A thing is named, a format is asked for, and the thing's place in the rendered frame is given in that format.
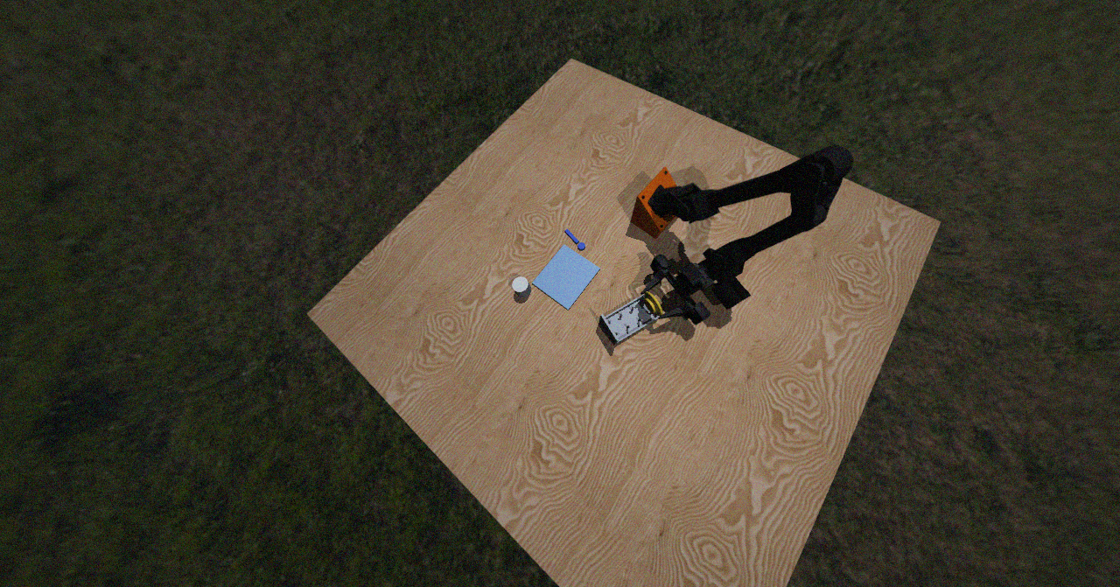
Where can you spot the light blue square mat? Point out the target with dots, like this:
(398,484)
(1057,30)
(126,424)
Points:
(566,276)

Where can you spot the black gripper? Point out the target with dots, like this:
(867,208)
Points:
(682,285)

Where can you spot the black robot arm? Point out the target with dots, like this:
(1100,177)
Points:
(813,182)

